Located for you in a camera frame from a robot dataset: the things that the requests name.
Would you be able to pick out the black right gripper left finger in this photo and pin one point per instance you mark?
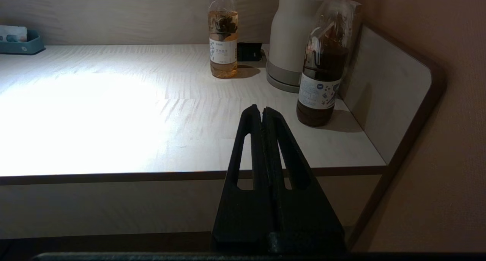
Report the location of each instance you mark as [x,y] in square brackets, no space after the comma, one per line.
[243,215]

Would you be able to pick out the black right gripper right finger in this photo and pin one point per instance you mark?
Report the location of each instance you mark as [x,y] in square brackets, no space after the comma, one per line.
[303,215]

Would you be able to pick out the grey kettle base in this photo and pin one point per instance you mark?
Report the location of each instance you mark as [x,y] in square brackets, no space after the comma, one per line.
[281,80]

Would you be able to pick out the dark tea plastic bottle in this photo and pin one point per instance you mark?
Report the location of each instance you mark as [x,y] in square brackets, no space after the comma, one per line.
[322,71]

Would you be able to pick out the black recessed table socket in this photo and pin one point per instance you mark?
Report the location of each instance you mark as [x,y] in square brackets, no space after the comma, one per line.
[250,51]

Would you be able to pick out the light tea plastic bottle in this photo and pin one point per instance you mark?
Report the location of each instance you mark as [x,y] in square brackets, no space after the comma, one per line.
[223,37]

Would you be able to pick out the white electric kettle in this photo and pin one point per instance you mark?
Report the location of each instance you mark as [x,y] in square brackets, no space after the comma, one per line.
[290,33]

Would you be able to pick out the small blue sachet tray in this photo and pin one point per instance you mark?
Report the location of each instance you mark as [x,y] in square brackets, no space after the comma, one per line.
[22,46]

